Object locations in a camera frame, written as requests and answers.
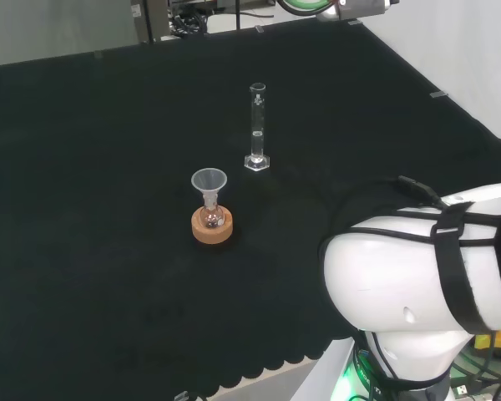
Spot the grey equipment cabinet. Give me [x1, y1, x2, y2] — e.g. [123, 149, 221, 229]
[129, 0, 170, 45]

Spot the black bench cloth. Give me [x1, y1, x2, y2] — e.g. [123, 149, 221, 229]
[0, 18, 501, 398]

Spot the round-bottom glass flask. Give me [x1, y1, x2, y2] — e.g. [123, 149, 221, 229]
[200, 195, 225, 230]

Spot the clear glass graduated cylinder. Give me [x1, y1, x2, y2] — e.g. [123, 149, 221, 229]
[244, 82, 272, 172]

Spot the black arm cable with plug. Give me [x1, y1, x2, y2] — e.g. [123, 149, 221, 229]
[325, 175, 501, 251]

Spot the black cable bundle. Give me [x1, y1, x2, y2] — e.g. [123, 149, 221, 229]
[169, 8, 210, 37]

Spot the clear plastic funnel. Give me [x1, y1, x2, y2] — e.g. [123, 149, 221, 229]
[190, 167, 230, 208]

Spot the grey backdrop board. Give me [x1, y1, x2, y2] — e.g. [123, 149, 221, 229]
[0, 0, 145, 68]

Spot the cork ring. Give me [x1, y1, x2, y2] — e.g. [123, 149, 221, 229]
[190, 206, 235, 246]

